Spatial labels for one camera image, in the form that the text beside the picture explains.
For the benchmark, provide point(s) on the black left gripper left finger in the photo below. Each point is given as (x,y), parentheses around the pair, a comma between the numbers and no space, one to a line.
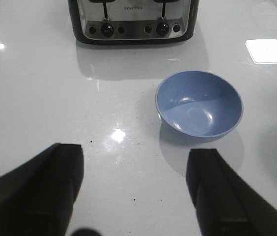
(37,198)

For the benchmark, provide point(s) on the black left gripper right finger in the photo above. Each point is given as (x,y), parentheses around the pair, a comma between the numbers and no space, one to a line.
(226,205)

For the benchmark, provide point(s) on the blue bowl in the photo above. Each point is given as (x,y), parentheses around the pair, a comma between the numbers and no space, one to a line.
(199,105)

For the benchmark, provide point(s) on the black and chrome toaster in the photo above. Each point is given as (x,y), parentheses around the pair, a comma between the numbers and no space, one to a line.
(133,22)

